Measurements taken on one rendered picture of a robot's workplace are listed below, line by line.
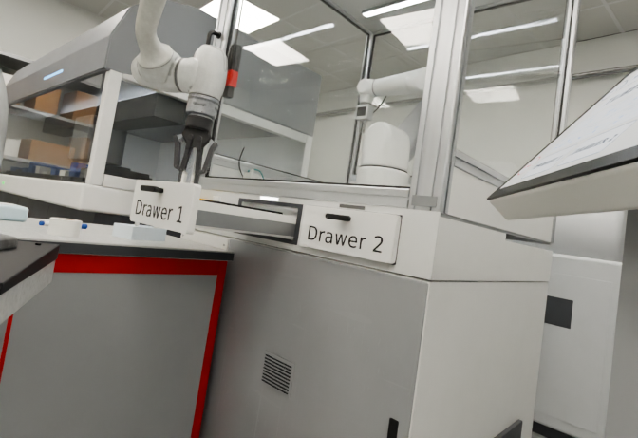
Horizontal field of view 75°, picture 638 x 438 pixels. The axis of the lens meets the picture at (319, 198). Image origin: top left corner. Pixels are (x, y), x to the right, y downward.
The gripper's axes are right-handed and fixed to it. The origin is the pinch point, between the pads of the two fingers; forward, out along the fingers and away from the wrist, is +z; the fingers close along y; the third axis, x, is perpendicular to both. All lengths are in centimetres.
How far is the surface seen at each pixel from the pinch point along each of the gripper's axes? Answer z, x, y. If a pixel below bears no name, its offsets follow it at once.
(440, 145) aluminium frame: -17, -36, 61
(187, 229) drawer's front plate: 10.4, -32.7, 10.4
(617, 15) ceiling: -190, 177, 248
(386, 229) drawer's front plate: 3, -31, 54
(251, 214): 5.0, -18.8, 21.8
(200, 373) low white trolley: 55, 4, 13
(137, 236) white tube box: 17.1, -1.6, -10.8
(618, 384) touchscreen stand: 15, -80, 71
